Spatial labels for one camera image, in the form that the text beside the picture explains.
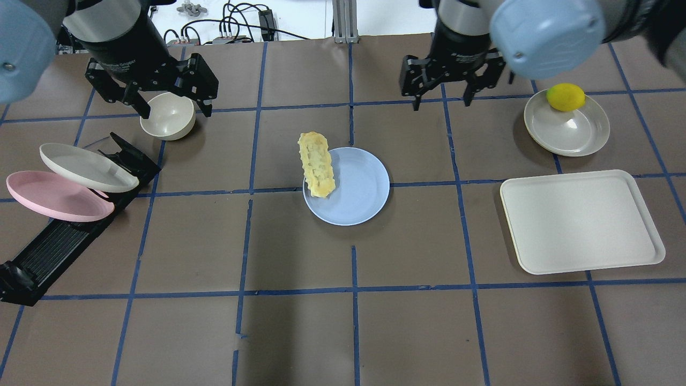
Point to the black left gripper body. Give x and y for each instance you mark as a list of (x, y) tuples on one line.
[(124, 51)]

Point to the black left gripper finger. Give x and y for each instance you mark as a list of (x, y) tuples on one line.
[(112, 92), (194, 79)]

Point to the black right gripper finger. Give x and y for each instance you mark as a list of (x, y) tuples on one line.
[(418, 76), (494, 67)]

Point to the beige bowl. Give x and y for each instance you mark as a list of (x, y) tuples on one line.
[(171, 117)]

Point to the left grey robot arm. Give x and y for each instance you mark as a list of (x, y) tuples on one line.
[(30, 30)]

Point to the blue plate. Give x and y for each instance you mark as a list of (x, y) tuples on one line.
[(362, 188)]

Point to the white shallow dish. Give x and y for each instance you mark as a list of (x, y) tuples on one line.
[(579, 133)]

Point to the twisted yellow bread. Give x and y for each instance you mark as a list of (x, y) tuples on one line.
[(316, 164)]

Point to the aluminium frame post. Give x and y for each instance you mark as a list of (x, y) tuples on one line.
[(345, 21)]

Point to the black plate rack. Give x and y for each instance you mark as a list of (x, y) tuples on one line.
[(30, 274)]

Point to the white rectangular tray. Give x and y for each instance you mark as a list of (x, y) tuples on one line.
[(566, 223)]

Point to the yellow lemon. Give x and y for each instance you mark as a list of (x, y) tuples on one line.
[(566, 97)]

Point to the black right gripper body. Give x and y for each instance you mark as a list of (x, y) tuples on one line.
[(460, 45)]

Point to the pink plate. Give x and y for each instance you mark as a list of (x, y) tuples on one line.
[(56, 197)]

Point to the beige plate in rack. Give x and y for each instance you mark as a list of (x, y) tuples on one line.
[(87, 168)]

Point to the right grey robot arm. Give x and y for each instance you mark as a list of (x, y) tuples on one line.
[(540, 39)]

